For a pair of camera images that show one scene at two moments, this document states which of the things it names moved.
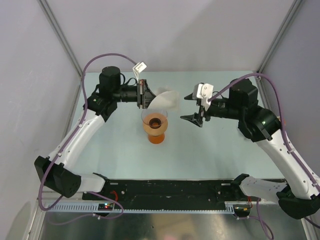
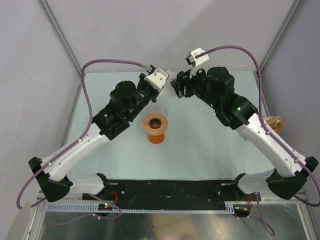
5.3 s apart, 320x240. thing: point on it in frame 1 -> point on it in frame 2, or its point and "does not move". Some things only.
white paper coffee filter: x=167 y=100 -> x=168 y=89
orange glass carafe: x=156 y=139 does not move
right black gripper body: x=204 y=113 -> x=195 y=86
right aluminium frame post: x=279 y=38 does not move
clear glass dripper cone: x=154 y=117 does not move
